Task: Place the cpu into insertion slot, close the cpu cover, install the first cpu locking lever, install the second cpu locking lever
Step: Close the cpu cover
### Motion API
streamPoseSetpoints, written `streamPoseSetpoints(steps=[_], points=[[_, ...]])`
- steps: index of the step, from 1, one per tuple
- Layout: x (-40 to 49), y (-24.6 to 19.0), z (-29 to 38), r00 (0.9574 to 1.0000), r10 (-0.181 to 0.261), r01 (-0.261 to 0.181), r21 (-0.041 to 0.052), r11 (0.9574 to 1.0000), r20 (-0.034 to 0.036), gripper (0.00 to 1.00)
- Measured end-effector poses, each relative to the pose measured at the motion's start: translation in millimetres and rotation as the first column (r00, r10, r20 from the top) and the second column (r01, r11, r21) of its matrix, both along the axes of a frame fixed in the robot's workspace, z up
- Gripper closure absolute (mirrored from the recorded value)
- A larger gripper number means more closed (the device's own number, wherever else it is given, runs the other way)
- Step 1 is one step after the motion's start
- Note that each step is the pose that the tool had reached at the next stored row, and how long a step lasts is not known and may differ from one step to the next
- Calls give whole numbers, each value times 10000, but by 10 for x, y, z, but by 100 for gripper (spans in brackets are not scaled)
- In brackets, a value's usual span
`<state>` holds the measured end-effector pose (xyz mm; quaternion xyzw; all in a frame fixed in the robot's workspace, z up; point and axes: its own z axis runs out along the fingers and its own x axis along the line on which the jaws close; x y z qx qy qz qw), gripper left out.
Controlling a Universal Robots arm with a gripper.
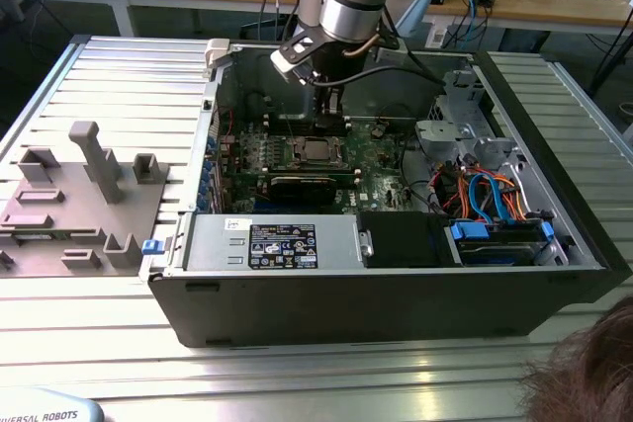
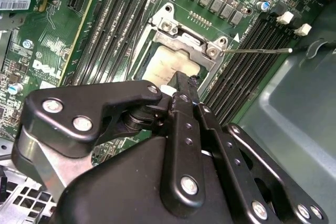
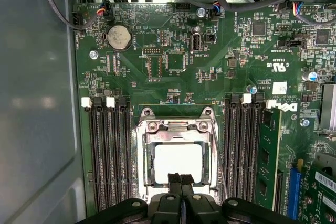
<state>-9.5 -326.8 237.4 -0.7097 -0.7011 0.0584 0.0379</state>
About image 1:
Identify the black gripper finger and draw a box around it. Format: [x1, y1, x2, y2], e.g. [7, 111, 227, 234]
[313, 86, 349, 136]

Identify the silver green CPU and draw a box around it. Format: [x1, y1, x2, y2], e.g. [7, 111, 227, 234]
[302, 138, 333, 162]

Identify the metal socket cover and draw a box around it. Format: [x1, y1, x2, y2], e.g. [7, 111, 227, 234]
[292, 134, 347, 167]

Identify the metal locking lever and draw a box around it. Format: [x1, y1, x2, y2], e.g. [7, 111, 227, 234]
[279, 103, 299, 144]

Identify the CPU socket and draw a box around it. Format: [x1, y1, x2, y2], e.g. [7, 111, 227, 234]
[290, 133, 350, 169]

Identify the green motherboard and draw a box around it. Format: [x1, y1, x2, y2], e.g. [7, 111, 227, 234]
[217, 118, 426, 213]

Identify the black graphics card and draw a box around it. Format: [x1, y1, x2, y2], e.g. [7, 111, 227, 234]
[223, 168, 365, 207]

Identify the silver drive cage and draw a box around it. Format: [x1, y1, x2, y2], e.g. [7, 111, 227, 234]
[413, 69, 526, 184]

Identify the white plastic case latch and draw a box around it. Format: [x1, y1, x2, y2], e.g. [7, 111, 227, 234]
[204, 38, 232, 70]

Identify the grey power supply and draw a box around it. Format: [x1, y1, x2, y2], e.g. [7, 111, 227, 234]
[178, 212, 376, 274]

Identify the black silver PC case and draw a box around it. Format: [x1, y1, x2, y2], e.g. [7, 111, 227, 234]
[138, 39, 633, 350]

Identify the hard disk in blue carrier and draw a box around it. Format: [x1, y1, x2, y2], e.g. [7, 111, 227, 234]
[443, 217, 556, 269]

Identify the grey parts rack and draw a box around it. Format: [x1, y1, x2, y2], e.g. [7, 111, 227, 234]
[0, 120, 172, 279]

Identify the person head brown hair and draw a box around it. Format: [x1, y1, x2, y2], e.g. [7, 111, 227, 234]
[521, 295, 633, 422]

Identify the copper coloured hose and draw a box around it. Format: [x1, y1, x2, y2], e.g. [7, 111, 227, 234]
[342, 32, 383, 58]

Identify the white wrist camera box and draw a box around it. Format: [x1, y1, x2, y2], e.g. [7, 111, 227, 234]
[269, 35, 320, 86]

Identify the black camera cable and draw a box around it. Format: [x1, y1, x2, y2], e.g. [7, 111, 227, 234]
[309, 64, 449, 88]

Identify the orange wire bundle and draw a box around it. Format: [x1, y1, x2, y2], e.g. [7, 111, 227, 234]
[439, 164, 530, 221]

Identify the blue data wire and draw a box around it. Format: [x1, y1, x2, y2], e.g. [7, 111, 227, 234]
[466, 170, 516, 226]

